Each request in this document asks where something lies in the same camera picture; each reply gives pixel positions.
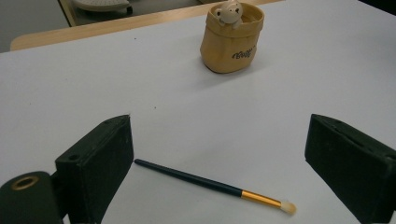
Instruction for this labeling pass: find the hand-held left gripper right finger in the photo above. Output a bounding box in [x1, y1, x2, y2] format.
[304, 113, 396, 224]

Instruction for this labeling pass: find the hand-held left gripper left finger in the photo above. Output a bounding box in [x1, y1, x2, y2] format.
[55, 114, 134, 224]

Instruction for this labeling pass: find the dark makeup brush gold ferrule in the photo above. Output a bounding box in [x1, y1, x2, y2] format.
[134, 158, 297, 217]

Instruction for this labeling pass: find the wooden table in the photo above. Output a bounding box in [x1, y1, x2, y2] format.
[9, 0, 285, 52]

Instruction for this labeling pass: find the rounded floor base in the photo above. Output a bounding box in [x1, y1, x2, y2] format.
[72, 0, 134, 15]

